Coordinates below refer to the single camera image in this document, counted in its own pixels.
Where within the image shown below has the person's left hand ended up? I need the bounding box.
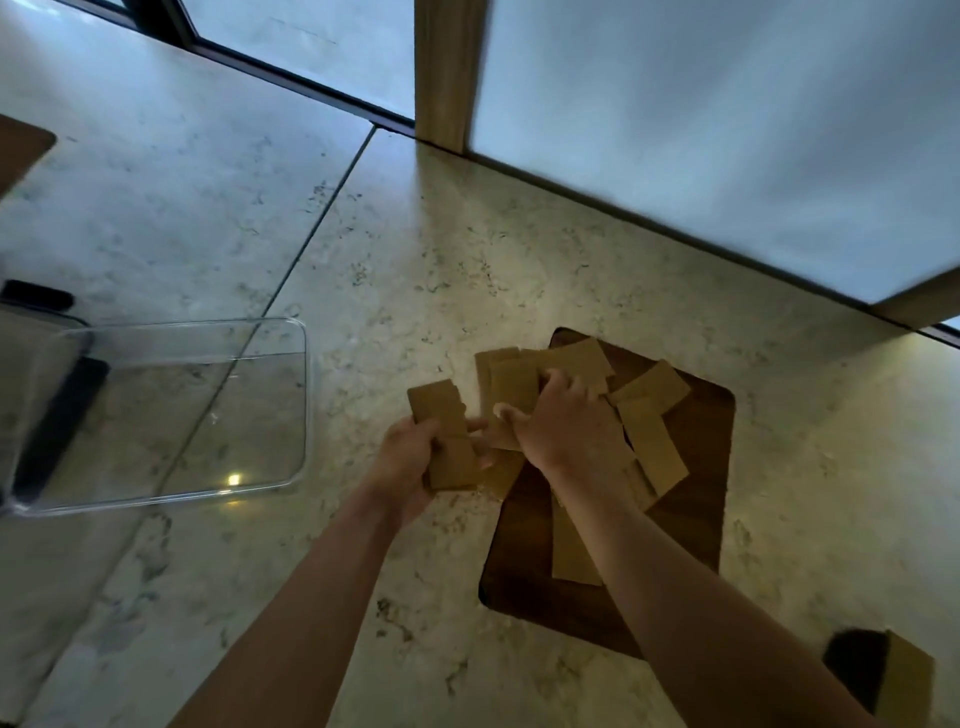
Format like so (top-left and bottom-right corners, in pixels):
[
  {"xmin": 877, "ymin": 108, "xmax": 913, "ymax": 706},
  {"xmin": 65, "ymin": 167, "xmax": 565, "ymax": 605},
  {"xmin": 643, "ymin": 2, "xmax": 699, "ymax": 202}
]
[{"xmin": 366, "ymin": 416, "xmax": 490, "ymax": 530}]

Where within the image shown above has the person's left forearm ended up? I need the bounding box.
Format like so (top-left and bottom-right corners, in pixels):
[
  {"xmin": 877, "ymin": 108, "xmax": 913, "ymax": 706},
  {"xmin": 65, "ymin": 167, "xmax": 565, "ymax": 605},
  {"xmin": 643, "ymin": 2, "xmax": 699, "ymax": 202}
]
[{"xmin": 166, "ymin": 480, "xmax": 423, "ymax": 728}]

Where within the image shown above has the frosted glass panel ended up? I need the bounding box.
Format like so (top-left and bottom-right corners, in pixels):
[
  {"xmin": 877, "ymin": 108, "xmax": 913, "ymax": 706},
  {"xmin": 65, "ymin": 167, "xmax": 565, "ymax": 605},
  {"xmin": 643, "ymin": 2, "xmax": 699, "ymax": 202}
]
[
  {"xmin": 468, "ymin": 0, "xmax": 960, "ymax": 306},
  {"xmin": 182, "ymin": 0, "xmax": 417, "ymax": 121}
]

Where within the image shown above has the person's right forearm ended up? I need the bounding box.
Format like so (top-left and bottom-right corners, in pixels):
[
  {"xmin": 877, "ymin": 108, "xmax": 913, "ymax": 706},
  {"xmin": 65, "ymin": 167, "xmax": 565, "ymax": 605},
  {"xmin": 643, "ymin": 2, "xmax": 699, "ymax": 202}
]
[{"xmin": 549, "ymin": 453, "xmax": 880, "ymax": 728}]

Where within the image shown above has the person's right hand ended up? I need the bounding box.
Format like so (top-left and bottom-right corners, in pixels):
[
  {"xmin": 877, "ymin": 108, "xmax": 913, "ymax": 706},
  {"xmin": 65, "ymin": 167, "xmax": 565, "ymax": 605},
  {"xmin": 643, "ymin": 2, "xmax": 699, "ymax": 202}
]
[{"xmin": 492, "ymin": 367, "xmax": 639, "ymax": 492}]

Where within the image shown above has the tan cardboard sheet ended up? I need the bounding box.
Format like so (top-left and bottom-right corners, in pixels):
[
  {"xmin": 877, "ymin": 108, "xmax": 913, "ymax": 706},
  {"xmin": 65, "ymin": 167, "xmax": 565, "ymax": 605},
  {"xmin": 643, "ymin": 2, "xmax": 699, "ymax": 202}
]
[{"xmin": 873, "ymin": 630, "xmax": 936, "ymax": 728}]

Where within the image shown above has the small black object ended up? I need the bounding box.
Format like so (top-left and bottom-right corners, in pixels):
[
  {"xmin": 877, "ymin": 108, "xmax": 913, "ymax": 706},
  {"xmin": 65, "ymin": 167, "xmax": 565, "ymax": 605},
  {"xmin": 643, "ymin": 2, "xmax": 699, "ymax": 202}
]
[{"xmin": 0, "ymin": 279, "xmax": 77, "ymax": 313}]

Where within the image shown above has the clear plastic container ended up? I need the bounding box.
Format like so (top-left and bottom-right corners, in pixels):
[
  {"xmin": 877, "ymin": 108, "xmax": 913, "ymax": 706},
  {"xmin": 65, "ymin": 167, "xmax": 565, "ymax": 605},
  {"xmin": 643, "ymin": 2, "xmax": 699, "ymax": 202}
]
[{"xmin": 0, "ymin": 303, "xmax": 314, "ymax": 519}]

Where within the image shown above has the brown cardboard strip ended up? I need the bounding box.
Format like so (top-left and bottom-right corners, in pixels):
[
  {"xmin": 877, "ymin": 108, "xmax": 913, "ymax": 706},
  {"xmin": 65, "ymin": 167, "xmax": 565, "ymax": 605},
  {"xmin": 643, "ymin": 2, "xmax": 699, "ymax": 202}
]
[
  {"xmin": 486, "ymin": 357, "xmax": 543, "ymax": 453},
  {"xmin": 406, "ymin": 379, "xmax": 486, "ymax": 493}
]

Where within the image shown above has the brown wooden board corner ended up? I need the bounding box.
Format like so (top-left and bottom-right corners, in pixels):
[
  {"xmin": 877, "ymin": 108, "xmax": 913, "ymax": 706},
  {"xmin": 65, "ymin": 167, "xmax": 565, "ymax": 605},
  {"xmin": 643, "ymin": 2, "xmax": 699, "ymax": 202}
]
[{"xmin": 0, "ymin": 114, "xmax": 58, "ymax": 201}]

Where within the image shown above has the long black flat object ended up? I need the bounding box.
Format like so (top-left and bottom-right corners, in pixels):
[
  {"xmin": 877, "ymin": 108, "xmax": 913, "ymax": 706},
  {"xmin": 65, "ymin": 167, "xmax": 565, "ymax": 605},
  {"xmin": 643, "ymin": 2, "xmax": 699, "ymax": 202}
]
[{"xmin": 10, "ymin": 356, "xmax": 111, "ymax": 505}]

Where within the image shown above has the pile of brown cardboard pieces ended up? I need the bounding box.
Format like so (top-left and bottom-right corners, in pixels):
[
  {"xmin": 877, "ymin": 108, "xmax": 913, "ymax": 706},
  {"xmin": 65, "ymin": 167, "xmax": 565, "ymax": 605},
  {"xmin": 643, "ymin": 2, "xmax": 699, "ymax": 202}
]
[{"xmin": 474, "ymin": 337, "xmax": 693, "ymax": 588}]

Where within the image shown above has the dark metal floor rail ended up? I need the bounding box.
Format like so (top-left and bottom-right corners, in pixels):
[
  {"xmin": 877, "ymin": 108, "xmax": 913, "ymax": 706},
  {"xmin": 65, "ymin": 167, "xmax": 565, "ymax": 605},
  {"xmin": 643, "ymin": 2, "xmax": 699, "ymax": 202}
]
[{"xmin": 58, "ymin": 0, "xmax": 960, "ymax": 351}]

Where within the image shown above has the dark wooden board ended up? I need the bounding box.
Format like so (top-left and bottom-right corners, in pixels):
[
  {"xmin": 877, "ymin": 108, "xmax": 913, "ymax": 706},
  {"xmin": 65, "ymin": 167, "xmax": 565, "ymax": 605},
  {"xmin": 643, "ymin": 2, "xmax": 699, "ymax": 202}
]
[{"xmin": 477, "ymin": 327, "xmax": 737, "ymax": 662}]

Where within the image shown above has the light wooden door post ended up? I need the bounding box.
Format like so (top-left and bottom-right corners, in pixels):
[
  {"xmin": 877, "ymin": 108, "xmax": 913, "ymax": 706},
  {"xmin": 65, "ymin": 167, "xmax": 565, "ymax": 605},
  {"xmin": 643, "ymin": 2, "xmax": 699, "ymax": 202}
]
[
  {"xmin": 870, "ymin": 265, "xmax": 960, "ymax": 332},
  {"xmin": 414, "ymin": 0, "xmax": 491, "ymax": 156}
]

